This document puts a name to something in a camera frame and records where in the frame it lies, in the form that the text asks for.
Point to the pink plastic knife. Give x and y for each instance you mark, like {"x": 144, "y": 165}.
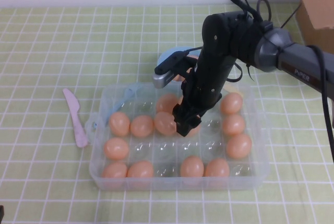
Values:
{"x": 74, "y": 111}

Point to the clear plastic egg box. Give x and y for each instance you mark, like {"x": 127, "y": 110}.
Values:
{"x": 172, "y": 183}

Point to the light blue plastic utensil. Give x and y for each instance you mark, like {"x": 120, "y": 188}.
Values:
{"x": 128, "y": 94}

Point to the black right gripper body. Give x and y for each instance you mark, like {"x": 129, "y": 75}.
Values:
{"x": 206, "y": 80}

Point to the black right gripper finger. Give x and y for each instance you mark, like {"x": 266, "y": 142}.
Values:
{"x": 195, "y": 121}
{"x": 180, "y": 122}

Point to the green checked tablecloth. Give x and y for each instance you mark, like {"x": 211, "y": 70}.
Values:
{"x": 52, "y": 51}

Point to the black object at table edge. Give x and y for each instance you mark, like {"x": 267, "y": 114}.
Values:
{"x": 1, "y": 213}

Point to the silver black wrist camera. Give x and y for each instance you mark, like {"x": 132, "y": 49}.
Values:
{"x": 163, "y": 79}

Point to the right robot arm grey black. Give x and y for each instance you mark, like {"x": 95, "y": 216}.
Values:
{"x": 300, "y": 59}

